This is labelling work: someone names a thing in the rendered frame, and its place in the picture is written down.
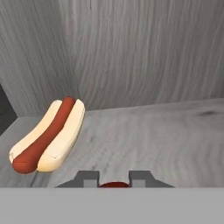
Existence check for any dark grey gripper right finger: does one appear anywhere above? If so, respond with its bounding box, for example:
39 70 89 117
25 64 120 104
128 170 175 189

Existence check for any grey wooden cabinet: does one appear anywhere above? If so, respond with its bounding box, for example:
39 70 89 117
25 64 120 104
0 0 224 189

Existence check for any hot dog in bun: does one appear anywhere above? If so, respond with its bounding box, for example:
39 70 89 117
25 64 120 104
8 96 87 175

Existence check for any red round fruit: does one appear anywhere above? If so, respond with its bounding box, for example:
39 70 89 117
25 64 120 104
99 181 130 189

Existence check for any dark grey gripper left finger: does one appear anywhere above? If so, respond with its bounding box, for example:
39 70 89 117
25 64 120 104
55 170 101 189

